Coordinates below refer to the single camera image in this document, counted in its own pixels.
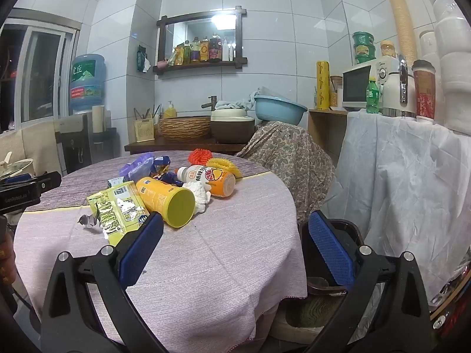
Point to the jar with yellow lid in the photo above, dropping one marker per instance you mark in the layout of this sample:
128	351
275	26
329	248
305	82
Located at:
388	48

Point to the wicker pattern wash basin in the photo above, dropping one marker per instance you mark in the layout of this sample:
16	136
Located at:
184	128

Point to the stack of white cups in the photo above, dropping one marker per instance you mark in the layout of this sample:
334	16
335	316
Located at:
452	44

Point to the sliding window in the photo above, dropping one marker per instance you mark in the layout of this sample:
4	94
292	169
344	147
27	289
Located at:
40	73

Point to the beige fabric cover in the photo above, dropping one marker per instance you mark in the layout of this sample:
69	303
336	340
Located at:
33	143

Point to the person's left forearm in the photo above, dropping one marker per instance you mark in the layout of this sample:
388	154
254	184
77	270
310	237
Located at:
6	257

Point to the red paper cup with lid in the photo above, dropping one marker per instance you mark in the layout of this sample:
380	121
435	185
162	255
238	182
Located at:
424	92

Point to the small green white carton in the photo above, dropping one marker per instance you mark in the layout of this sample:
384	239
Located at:
114	182

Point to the green snack packet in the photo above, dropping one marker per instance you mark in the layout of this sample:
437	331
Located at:
114	209

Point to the green wall tissue holder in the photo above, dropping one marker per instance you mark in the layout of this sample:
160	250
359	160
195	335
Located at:
141	60

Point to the blue snack wrapper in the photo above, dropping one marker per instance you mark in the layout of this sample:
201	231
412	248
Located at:
163	167

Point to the small pink pot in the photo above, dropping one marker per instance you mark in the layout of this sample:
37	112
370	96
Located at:
162	64

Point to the glass jar with wooden lid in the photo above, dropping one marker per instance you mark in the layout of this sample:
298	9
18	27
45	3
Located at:
335	92

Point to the green instant noodle bowl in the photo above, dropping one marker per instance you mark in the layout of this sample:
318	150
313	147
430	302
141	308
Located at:
363	38
365	49
365	59

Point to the white cover sheet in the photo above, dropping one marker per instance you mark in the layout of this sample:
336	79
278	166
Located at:
397	176

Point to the yellow foam fruit net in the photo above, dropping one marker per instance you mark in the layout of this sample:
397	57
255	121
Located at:
224	165

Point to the light blue towel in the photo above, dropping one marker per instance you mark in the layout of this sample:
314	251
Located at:
235	101

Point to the purple snack bag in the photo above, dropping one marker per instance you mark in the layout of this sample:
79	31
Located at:
136	165

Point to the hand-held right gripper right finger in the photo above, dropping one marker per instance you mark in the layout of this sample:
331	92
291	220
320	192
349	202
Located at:
331	250

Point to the white cup dispenser tube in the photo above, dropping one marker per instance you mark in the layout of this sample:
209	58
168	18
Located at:
98	117

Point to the beige chopstick holder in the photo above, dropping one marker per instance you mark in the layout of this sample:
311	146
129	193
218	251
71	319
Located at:
144	130

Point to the white tissue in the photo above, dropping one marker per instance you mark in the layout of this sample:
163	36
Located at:
200	196

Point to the white thermos jug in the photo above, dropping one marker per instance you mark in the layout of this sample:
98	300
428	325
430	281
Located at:
393	88

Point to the dark brown trash bin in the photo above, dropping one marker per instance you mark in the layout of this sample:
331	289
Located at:
353	231

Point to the orange foam fruit net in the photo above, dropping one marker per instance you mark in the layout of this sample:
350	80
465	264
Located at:
200	156

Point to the row of condiment bottles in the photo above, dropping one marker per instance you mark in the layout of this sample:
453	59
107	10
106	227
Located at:
206	51

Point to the stack of yellow paper cups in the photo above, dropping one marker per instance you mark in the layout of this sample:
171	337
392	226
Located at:
401	18

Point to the white microwave oven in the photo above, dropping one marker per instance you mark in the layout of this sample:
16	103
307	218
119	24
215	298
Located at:
357	86

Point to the yellow patterned tube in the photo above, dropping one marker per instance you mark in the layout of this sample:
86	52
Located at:
322	84

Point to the light blue plastic basin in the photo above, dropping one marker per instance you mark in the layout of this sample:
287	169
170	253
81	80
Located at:
279	108

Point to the brown cream rice cooker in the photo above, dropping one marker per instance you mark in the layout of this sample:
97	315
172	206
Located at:
231	128

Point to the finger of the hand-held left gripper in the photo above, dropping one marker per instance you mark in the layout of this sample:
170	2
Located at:
44	182

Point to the wooden cabinet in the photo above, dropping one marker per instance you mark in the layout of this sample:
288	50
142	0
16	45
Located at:
327	132

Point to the blue water jug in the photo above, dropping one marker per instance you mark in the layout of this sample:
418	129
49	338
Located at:
86	84

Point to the water dispenser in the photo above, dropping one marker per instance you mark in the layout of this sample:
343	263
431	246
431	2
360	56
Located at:
73	143

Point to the yellow cylindrical snack can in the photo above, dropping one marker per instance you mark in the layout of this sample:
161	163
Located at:
165	198

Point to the wooden framed mirror shelf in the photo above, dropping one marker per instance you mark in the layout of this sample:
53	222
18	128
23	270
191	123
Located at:
162	44

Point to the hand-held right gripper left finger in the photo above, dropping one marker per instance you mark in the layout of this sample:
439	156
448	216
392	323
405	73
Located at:
141	250

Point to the bronze faucet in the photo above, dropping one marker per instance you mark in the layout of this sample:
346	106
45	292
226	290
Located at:
211	101

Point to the green soda bottle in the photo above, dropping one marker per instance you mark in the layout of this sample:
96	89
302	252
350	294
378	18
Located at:
373	97

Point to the yellow soap dispenser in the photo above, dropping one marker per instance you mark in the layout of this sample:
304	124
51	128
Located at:
170	111

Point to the white orange juice bottle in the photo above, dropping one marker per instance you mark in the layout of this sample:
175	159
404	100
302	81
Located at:
209	180

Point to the floral patterned cloth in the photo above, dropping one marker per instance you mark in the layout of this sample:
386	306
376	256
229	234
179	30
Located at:
290	154

